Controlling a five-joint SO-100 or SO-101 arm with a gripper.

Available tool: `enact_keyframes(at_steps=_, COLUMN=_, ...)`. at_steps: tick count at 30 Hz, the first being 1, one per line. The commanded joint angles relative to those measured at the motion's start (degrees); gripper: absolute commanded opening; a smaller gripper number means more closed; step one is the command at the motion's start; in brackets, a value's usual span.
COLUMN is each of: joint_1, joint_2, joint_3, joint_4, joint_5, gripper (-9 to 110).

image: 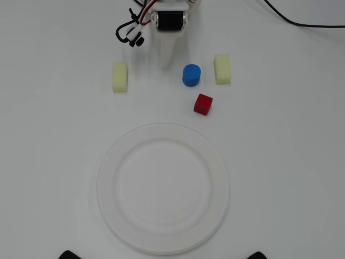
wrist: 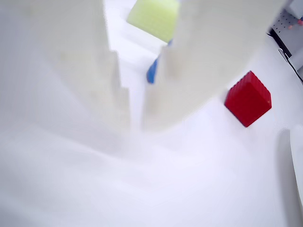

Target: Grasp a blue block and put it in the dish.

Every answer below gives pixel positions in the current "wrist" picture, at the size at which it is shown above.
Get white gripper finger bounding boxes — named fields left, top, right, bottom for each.
left=141, top=0, right=288, bottom=131
left=0, top=0, right=132, bottom=152

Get blue round ribbed block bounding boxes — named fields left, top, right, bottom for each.
left=146, top=39, right=175, bottom=85

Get red cube block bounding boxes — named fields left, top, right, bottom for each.
left=224, top=70, right=272, bottom=128

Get pale yellow foam block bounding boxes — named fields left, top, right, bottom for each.
left=126, top=0, right=180, bottom=44

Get white round dish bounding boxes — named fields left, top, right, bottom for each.
left=290, top=124, right=303, bottom=227

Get grey perforated panel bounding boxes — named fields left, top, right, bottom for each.
left=268, top=9, right=303, bottom=60

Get black table cable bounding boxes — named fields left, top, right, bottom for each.
left=278, top=48, right=303, bottom=84

